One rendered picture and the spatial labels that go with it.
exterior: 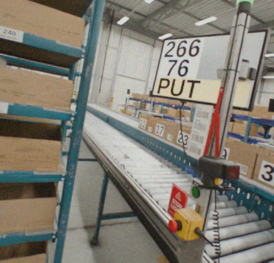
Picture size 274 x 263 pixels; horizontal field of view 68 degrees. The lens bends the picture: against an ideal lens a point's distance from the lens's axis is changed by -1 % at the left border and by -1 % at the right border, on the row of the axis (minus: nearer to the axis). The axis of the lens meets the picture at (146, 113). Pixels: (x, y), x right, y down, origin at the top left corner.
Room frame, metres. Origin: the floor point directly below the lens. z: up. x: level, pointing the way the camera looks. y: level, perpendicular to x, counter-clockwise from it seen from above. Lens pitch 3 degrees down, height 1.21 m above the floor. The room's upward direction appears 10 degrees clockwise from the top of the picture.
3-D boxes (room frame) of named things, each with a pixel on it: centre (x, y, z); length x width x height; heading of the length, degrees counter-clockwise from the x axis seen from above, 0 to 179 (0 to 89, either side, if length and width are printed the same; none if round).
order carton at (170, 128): (2.09, -0.33, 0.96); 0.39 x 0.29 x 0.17; 28
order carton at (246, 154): (1.39, -0.70, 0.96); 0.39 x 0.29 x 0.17; 27
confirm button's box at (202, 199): (0.67, -0.22, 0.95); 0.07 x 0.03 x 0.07; 28
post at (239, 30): (0.68, -0.25, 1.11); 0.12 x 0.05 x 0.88; 28
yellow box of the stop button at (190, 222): (0.62, -0.21, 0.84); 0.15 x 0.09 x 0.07; 28
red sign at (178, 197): (0.73, -0.20, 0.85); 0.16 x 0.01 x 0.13; 28
